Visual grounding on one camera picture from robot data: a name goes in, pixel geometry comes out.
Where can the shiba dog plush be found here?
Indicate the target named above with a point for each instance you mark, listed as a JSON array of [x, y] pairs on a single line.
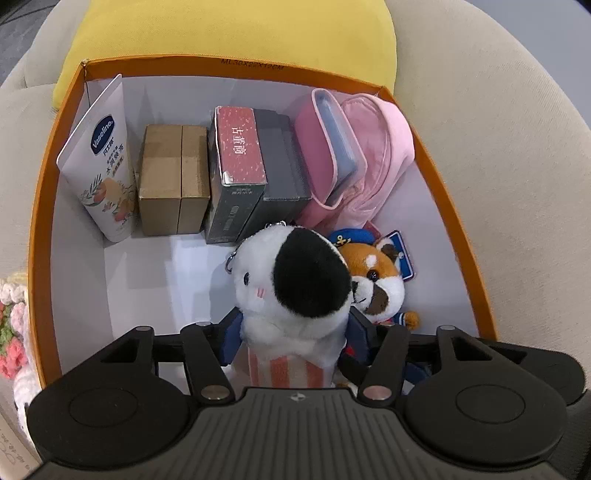
[[378, 288]]

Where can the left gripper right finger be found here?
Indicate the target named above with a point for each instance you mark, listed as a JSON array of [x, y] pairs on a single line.
[[382, 352]]

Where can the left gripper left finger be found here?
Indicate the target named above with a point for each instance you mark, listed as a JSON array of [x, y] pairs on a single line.
[[206, 349]]

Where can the black white hamster plush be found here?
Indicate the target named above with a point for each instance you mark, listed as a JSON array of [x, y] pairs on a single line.
[[291, 299]]

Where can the grey box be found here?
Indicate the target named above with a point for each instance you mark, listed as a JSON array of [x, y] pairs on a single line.
[[287, 191]]

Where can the crochet bunny with flowers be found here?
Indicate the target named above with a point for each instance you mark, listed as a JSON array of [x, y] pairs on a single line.
[[17, 358]]

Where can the yellow cushion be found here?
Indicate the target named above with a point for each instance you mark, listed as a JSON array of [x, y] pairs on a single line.
[[353, 38]]

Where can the brown cardboard box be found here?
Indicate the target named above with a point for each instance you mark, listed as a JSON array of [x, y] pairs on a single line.
[[174, 189]]

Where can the beige sofa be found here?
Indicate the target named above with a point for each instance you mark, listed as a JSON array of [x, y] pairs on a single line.
[[514, 156]]

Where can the pink pouch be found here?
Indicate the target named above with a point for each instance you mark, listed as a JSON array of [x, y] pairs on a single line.
[[355, 150]]

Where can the dark box red top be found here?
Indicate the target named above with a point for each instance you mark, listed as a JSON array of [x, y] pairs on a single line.
[[237, 173]]

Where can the blue tag card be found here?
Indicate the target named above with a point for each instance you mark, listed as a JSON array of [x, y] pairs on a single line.
[[404, 260]]

